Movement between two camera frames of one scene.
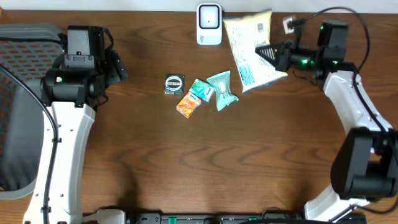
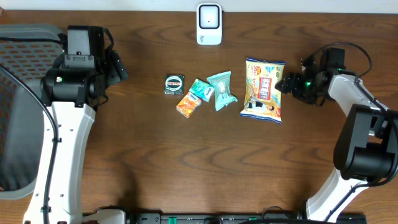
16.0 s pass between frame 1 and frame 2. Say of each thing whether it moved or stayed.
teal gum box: stayed
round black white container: stayed
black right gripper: moved
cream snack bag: moved
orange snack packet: stayed
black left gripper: stayed
